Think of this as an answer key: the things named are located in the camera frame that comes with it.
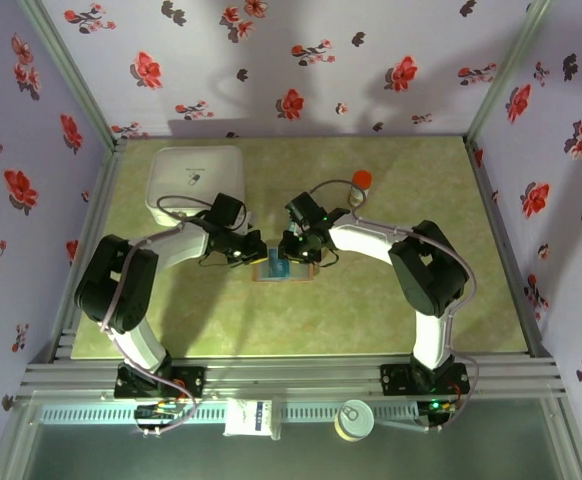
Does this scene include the orange capped bottle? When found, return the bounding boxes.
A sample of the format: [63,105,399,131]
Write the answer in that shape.
[348,169,374,208]

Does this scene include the white pill box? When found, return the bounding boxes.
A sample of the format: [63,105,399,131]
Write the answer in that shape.
[143,145,247,227]

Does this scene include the white paper packet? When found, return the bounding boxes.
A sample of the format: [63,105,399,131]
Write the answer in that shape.
[222,397,274,438]

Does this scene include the tin can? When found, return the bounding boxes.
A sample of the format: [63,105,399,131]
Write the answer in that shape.
[333,398,376,443]

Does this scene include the small circuit board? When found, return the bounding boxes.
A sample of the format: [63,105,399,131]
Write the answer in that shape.
[418,398,458,432]
[134,398,185,437]

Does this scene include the lavender left arm cable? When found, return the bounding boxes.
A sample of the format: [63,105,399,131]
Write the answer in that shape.
[98,194,222,437]

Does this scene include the lavender arm cable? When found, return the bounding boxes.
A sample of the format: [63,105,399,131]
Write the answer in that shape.
[98,194,222,437]
[309,178,482,431]

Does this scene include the aluminium front frame rails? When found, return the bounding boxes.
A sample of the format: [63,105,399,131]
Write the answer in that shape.
[14,351,570,402]

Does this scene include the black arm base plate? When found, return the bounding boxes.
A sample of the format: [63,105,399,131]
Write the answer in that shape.
[379,361,471,398]
[114,363,208,401]

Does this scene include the aluminium side rail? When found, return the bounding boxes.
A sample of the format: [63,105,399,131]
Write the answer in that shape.
[464,138,555,357]
[49,139,125,362]

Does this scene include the white plastic bracket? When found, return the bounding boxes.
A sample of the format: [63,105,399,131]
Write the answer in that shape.
[269,395,285,443]

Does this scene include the lavender right arm cable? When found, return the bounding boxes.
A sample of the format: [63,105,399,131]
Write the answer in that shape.
[309,178,482,431]

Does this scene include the white slotted cable duct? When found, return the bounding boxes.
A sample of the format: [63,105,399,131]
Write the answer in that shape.
[37,402,423,426]

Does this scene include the aluminium corner post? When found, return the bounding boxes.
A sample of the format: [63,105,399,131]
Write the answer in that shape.
[464,0,556,144]
[16,0,128,151]

